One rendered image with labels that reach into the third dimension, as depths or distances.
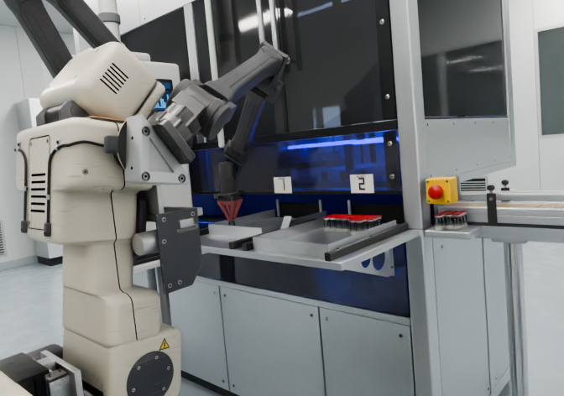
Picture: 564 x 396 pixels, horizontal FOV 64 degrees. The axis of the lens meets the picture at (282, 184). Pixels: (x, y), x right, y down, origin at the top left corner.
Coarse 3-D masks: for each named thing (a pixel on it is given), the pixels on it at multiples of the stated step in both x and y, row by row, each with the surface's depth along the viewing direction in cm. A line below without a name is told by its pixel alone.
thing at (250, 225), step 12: (240, 216) 168; (252, 216) 173; (264, 216) 178; (312, 216) 159; (216, 228) 155; (228, 228) 150; (240, 228) 146; (252, 228) 143; (264, 228) 141; (276, 228) 145
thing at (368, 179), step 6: (372, 174) 141; (354, 180) 146; (360, 180) 144; (366, 180) 143; (372, 180) 141; (354, 186) 146; (366, 186) 143; (372, 186) 142; (354, 192) 146; (360, 192) 145; (366, 192) 143; (372, 192) 142
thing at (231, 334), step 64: (448, 256) 147; (192, 320) 216; (256, 320) 185; (320, 320) 164; (384, 320) 145; (448, 320) 146; (256, 384) 190; (320, 384) 166; (384, 384) 147; (448, 384) 146
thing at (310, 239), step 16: (304, 224) 142; (320, 224) 148; (384, 224) 128; (256, 240) 125; (272, 240) 121; (288, 240) 117; (304, 240) 132; (320, 240) 130; (336, 240) 128; (352, 240) 116; (320, 256) 110
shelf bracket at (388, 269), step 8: (392, 248) 139; (392, 256) 139; (360, 264) 128; (384, 264) 138; (392, 264) 140; (360, 272) 128; (368, 272) 131; (376, 272) 134; (384, 272) 138; (392, 272) 140
